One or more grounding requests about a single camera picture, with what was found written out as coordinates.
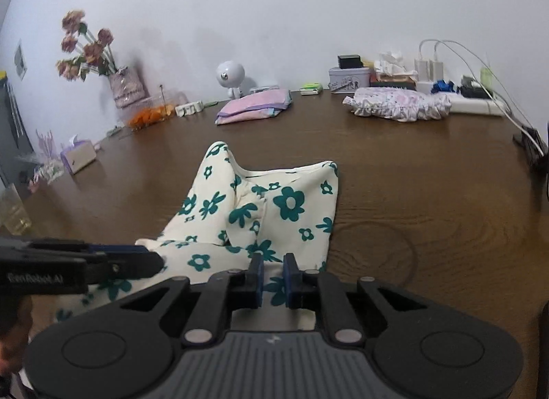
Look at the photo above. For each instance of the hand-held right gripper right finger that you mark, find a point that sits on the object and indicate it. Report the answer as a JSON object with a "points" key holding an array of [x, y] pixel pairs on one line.
{"points": [[288, 283]]}

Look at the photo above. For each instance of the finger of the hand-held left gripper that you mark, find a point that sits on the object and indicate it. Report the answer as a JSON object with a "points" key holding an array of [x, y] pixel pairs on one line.
{"points": [[133, 266], [120, 249]]}

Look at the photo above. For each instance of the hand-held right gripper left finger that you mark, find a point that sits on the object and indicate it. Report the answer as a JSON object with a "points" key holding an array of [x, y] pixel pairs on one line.
{"points": [[258, 281]]}

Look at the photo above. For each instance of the cream green-flowered pants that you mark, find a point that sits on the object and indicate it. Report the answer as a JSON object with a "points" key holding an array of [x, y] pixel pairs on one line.
{"points": [[274, 210]]}

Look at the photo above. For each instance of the pink purple-trimmed top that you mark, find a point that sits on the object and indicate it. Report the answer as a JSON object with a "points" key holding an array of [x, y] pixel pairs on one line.
{"points": [[257, 105]]}

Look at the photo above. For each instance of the white ruffled floral garment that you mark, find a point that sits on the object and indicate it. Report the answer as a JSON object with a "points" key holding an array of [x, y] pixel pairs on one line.
{"points": [[399, 103]]}

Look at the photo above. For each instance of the glass cup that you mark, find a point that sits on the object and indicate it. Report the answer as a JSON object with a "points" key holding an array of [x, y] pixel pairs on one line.
{"points": [[15, 214]]}

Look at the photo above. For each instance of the clear plastic packet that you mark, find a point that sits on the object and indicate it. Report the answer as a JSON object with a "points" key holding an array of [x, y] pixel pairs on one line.
{"points": [[47, 174]]}

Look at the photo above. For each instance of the purple tissue box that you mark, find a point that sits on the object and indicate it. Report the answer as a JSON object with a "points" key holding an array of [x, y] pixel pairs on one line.
{"points": [[79, 156]]}

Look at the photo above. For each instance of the purple lavender bundle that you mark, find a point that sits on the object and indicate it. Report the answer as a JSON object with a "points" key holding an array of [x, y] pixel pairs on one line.
{"points": [[46, 146]]}

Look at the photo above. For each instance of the clear box of orange fruit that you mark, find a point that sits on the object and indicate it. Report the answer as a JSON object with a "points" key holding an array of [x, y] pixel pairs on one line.
{"points": [[150, 114]]}

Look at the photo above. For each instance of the grey cabinet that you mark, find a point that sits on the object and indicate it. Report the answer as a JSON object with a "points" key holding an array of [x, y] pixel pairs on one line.
{"points": [[13, 133]]}

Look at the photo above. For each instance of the pink woven vase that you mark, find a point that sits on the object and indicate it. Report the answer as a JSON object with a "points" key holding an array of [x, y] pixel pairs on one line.
{"points": [[126, 90]]}

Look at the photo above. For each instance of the white flat gadget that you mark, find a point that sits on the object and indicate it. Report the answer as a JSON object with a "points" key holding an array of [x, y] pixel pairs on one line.
{"points": [[264, 90]]}

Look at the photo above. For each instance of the green and white small box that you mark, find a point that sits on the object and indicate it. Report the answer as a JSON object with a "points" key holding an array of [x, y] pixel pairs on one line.
{"points": [[311, 89]]}

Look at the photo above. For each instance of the dried rose bouquet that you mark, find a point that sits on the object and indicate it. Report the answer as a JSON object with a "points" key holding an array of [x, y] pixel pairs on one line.
{"points": [[85, 47]]}

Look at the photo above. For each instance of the white robot figurine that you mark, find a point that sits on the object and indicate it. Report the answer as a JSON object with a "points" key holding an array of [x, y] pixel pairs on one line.
{"points": [[230, 75]]}

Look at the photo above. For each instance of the grey tin box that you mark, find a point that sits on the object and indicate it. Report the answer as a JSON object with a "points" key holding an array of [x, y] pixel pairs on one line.
{"points": [[348, 80]]}

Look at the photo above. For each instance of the black small box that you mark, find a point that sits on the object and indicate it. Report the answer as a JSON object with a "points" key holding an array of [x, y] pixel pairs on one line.
{"points": [[349, 61]]}

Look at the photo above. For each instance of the dark green tissue box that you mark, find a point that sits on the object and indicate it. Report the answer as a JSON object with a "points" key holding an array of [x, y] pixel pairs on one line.
{"points": [[392, 77]]}

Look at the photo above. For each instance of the white power strip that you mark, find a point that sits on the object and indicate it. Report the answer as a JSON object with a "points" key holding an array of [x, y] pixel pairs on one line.
{"points": [[476, 105]]}

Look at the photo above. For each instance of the black power adapter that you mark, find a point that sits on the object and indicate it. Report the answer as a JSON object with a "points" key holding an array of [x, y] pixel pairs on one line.
{"points": [[474, 90]]}

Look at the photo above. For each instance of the black phone holder clamp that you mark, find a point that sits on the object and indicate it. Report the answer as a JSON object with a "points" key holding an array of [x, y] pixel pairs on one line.
{"points": [[532, 150]]}

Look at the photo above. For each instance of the green spray bottle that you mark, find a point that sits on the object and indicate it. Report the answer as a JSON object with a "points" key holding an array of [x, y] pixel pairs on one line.
{"points": [[487, 76]]}

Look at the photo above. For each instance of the small wall picture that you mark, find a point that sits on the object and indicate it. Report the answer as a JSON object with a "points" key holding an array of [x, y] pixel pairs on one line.
{"points": [[19, 60]]}

